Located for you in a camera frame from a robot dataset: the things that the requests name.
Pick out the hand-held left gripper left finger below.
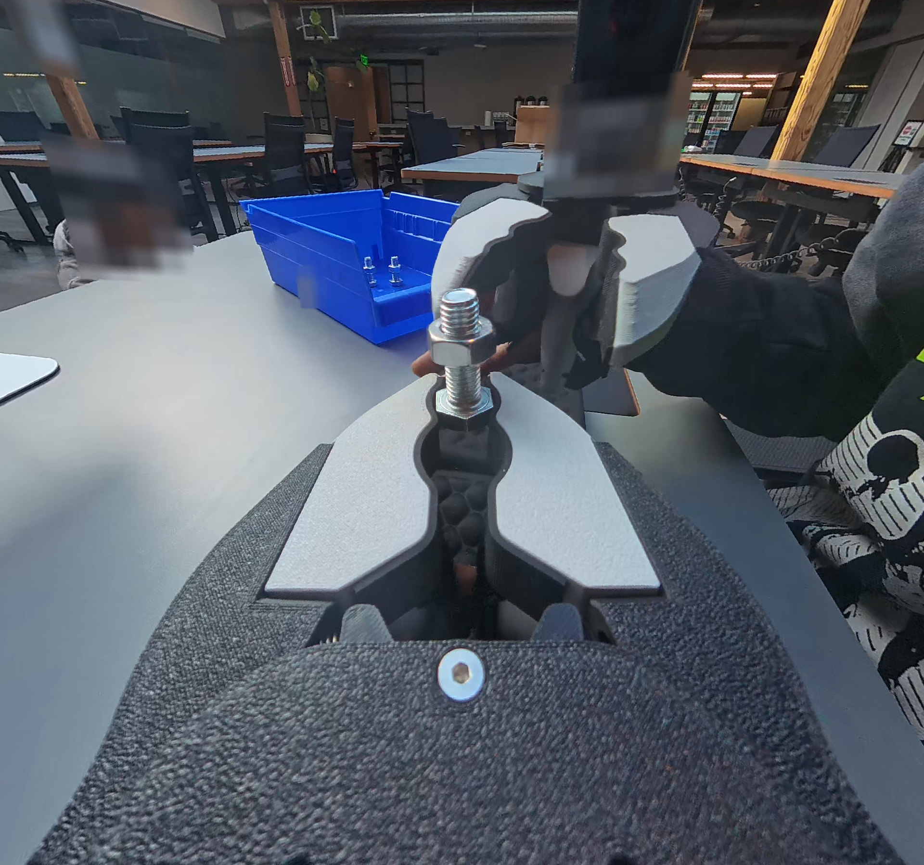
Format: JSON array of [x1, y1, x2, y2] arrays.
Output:
[[261, 373, 443, 602]]

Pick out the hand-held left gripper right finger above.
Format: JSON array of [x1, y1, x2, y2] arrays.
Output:
[[485, 372, 665, 617]]

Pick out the grey ceiling duct pipe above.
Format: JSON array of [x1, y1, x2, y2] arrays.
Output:
[[335, 12, 578, 39]]

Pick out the grey desk with wooden edge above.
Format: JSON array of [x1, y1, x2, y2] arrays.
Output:
[[0, 139, 405, 238], [400, 148, 546, 183], [682, 154, 907, 199]]

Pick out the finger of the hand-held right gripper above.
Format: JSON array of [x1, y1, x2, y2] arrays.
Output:
[[606, 214, 703, 368], [431, 198, 553, 303]]

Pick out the black coiled cable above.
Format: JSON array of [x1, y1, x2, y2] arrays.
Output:
[[736, 237, 846, 274]]

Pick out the black white patterned pants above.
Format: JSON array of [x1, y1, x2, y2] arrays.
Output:
[[769, 352, 924, 743]]

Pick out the green hanging plant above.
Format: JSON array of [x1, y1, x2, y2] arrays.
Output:
[[302, 9, 336, 93]]

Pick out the person's right hand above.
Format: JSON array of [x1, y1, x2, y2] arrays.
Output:
[[410, 221, 833, 436]]

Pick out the wooden pillar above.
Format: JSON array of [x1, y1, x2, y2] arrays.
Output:
[[0, 0, 98, 140], [267, 2, 300, 117], [771, 0, 899, 162]]

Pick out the glass door drinks fridge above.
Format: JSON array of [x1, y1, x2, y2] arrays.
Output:
[[686, 91, 743, 151]]

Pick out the dark desk cable flap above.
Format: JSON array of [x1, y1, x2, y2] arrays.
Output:
[[583, 368, 642, 417]]

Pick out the silver hex nut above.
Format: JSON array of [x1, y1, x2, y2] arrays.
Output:
[[427, 321, 497, 369]]

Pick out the black mesh chair seat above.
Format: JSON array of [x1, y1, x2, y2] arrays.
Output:
[[725, 417, 838, 483]]

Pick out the blue plastic bin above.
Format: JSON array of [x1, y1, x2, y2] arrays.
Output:
[[242, 190, 463, 346]]

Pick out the black office chair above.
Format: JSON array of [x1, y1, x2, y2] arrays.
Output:
[[263, 113, 311, 196], [119, 107, 218, 241], [406, 109, 463, 166], [805, 228, 867, 275], [331, 117, 358, 191], [732, 199, 795, 238]]

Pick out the white document stand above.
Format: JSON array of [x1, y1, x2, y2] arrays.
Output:
[[0, 352, 60, 404]]

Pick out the person's right forearm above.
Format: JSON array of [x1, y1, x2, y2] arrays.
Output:
[[816, 165, 924, 440]]

